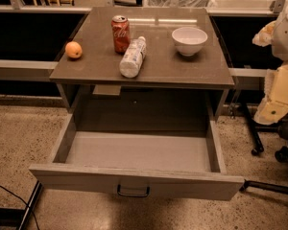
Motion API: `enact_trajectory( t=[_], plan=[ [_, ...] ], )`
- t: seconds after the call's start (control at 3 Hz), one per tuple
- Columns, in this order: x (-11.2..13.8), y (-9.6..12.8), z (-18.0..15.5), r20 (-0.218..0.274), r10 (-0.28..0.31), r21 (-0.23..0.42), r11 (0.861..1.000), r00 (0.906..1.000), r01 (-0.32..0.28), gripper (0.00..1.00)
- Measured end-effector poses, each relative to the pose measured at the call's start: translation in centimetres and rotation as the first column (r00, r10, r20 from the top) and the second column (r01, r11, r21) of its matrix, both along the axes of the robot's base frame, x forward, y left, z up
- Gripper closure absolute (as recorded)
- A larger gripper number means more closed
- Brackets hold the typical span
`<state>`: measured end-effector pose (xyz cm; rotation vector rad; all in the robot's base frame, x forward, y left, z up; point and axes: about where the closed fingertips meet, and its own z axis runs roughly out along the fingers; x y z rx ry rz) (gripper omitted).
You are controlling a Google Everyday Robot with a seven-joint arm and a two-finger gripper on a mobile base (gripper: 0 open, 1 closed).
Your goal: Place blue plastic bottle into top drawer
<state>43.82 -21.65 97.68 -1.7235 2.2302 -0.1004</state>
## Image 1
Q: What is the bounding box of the black rolling chair base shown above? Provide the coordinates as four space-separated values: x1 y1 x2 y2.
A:
241 103 288 197

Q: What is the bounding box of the orange fruit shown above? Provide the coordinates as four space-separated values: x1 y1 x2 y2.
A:
65 41 83 58

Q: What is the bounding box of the red soda can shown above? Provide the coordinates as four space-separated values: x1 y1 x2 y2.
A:
111 15 131 54

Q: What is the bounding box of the black floor rail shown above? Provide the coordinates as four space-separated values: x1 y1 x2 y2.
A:
0 180 44 230

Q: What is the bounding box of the black floor cable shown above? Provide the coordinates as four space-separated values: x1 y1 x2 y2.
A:
0 179 41 230

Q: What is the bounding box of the grey cabinet with top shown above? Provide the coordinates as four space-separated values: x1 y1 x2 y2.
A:
49 6 236 123

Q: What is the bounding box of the black drawer handle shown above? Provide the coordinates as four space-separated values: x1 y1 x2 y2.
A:
116 184 151 198

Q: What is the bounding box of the open grey top drawer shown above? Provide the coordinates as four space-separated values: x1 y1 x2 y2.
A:
30 115 244 200

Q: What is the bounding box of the white ceramic bowl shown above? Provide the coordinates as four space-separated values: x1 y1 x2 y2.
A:
172 27 208 57

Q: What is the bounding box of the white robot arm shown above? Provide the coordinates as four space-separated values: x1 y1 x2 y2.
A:
252 4 288 125

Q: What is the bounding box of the clear plastic water bottle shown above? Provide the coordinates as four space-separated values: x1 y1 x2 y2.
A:
119 36 146 78

